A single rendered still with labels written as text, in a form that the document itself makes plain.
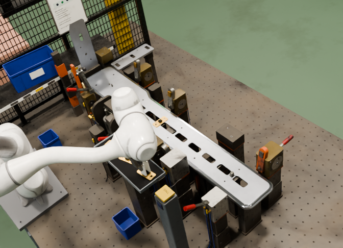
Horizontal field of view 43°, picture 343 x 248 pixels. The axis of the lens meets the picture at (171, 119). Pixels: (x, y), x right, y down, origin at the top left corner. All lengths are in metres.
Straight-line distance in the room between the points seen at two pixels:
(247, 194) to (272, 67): 2.43
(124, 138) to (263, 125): 1.35
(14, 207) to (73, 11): 1.30
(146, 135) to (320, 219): 1.12
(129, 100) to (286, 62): 2.92
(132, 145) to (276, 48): 3.21
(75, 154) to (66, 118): 1.46
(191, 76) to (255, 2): 2.38
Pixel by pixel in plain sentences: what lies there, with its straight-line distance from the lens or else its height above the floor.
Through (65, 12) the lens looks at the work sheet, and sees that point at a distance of 2.93.
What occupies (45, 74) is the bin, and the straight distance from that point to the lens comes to 2.78.
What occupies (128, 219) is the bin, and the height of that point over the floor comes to 0.70.
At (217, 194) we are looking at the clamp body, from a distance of 1.86.
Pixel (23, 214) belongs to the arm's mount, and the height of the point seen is 0.76.
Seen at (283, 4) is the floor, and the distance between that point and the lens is 5.19.
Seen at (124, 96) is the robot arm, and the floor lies 1.62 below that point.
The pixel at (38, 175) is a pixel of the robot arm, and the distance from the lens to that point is 2.21.
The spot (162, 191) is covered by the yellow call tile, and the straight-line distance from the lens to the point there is 1.78.
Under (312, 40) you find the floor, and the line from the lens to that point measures 4.58.
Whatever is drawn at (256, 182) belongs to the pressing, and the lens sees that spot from 1.97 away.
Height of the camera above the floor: 2.56
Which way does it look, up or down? 43 degrees down
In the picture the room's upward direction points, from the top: 12 degrees counter-clockwise
